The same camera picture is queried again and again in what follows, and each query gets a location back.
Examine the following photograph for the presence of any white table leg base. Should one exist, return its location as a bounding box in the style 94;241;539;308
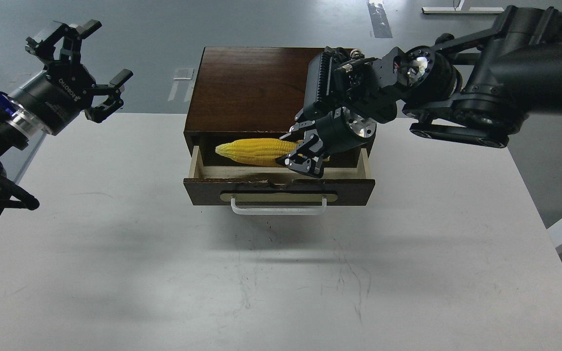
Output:
421;0;505;14

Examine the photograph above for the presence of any wooden drawer with white handle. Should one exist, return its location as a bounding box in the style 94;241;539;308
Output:
183;146;376;214

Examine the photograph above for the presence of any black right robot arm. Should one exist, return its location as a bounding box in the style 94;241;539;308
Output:
275;6;562;178

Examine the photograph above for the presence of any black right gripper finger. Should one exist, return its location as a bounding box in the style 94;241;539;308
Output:
288;120;321;144
275;138;330;178

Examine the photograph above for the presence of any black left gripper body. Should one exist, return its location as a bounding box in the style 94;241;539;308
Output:
10;62;96;136

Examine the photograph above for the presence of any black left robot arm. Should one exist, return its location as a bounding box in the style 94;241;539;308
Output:
0;19;133;214

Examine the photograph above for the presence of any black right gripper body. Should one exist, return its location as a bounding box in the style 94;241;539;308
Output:
315;108;377;154

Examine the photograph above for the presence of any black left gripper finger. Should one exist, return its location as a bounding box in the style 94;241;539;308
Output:
84;69;133;123
25;19;102;66

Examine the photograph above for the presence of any yellow corn cob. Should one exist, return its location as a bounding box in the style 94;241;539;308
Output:
215;138;303;167

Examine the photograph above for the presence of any dark wooden drawer cabinet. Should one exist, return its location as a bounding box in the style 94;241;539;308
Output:
183;47;377;169

